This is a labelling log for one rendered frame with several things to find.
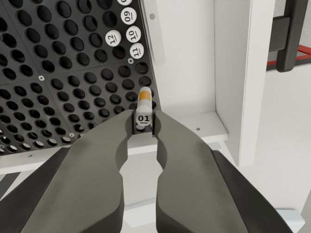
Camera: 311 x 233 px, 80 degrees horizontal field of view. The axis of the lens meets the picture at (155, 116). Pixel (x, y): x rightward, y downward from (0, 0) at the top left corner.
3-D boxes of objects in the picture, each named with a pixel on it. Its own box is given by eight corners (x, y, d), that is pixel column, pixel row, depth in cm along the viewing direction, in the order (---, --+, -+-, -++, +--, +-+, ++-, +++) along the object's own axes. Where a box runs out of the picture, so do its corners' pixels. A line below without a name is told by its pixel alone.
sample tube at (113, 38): (123, 23, 19) (115, 29, 16) (127, 35, 20) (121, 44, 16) (112, 27, 20) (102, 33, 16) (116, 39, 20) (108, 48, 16)
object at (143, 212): (158, 196, 52) (158, 201, 51) (170, 212, 56) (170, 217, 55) (118, 207, 54) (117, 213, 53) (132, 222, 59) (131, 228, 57)
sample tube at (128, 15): (138, 5, 19) (134, 7, 15) (139, 19, 19) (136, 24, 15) (126, 6, 19) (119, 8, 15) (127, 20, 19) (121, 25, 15)
